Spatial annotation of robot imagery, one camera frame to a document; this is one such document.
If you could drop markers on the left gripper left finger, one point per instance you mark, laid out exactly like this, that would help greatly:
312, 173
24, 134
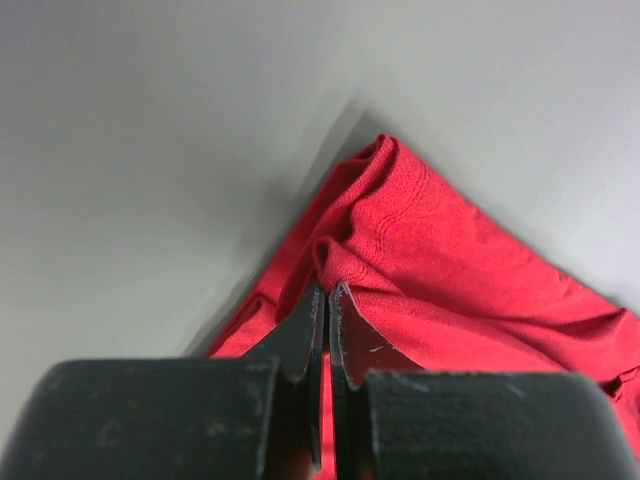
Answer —
257, 416

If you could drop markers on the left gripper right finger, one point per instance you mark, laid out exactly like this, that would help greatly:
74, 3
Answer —
396, 420

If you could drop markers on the red t shirt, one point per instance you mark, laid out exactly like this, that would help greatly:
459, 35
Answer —
441, 281

